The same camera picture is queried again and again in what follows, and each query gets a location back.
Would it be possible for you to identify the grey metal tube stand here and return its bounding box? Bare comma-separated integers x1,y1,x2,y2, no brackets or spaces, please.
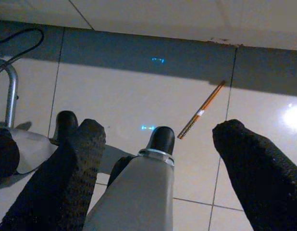
0,59,19,128

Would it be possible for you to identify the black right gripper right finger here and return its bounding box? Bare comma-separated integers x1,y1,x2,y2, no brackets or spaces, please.
212,119,297,231

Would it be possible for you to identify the grey robot right leg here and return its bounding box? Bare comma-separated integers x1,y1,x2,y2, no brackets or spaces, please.
82,126,175,231

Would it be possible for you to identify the black floor cable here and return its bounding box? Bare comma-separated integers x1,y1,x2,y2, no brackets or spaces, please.
0,28,45,76

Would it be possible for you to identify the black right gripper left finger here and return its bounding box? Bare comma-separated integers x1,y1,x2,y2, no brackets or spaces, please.
0,118,107,231

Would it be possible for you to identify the grey robot left leg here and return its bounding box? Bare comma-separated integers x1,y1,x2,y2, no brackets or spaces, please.
0,110,79,186

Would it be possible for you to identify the grey robot leg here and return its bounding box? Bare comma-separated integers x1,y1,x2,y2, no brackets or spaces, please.
0,110,79,186
82,126,175,231

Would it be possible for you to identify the wooden chopstick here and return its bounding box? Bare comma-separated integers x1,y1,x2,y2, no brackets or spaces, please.
179,81,226,140
177,80,224,138

